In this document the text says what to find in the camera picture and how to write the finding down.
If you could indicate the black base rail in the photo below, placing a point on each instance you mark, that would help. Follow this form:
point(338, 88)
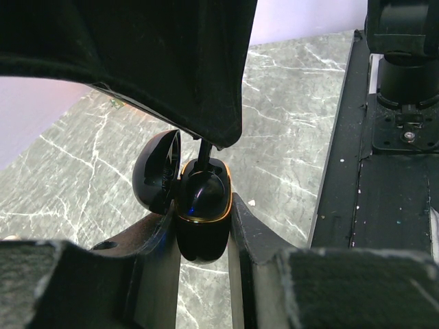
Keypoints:
point(380, 182)

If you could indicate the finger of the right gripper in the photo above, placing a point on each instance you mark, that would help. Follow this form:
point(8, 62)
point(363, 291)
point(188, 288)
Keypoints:
point(180, 61)

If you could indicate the black earbud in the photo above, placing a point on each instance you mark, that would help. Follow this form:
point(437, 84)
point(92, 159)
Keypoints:
point(202, 194)

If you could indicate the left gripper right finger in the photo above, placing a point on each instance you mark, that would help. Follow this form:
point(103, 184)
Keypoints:
point(276, 285)

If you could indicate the orange juice box tilted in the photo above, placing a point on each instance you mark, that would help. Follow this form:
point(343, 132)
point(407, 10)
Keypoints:
point(117, 104)

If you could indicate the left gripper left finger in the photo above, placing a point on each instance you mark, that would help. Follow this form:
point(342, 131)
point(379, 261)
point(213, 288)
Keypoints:
point(127, 281)

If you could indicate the black earbud charging case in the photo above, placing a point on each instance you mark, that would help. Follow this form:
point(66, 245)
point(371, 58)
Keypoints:
point(156, 182)

